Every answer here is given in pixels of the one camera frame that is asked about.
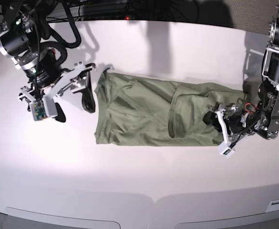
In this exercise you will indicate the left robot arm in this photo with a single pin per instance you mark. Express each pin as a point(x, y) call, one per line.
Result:
point(238, 121)

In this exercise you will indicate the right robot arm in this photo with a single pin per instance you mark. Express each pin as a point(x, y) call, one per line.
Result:
point(27, 38)

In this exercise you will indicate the black power strip red light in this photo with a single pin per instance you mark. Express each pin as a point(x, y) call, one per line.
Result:
point(99, 14)

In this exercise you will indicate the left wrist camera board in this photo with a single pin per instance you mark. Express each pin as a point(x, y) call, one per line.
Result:
point(225, 150)

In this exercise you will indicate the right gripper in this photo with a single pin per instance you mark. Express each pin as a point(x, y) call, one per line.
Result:
point(77, 80)

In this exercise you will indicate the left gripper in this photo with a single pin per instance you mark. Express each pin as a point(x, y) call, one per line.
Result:
point(219, 118)

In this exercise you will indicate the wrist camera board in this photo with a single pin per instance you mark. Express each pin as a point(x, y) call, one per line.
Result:
point(42, 109)
point(225, 150)

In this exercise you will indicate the sage green T-shirt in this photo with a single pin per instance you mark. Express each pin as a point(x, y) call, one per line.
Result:
point(137, 111)

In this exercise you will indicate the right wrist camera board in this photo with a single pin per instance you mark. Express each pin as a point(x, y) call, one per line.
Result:
point(42, 109)

